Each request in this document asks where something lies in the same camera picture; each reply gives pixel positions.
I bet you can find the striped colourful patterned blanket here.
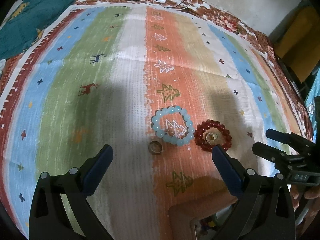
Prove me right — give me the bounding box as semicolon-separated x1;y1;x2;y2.
1;3;298;239

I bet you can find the yellow wooden furniture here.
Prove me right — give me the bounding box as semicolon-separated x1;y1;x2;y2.
274;6;319;82

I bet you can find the silver ring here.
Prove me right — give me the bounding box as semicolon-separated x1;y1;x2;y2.
147;141;164;156

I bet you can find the teal pillow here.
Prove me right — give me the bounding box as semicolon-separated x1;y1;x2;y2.
1;0;75;59

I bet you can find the floral brown bed sheet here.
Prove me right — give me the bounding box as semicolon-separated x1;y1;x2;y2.
15;0;316;139

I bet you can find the person's right hand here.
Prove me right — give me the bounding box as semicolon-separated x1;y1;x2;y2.
290;183;320;230

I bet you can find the dark red bead bracelet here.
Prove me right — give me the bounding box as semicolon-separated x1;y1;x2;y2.
194;119;233;152

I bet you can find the gold ring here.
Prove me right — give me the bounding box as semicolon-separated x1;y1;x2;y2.
205;132;219;144

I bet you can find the light blue bead bracelet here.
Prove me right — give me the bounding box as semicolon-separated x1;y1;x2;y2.
151;106;196;146

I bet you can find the white crumpled cloth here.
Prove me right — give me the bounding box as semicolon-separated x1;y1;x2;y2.
0;59;6;78

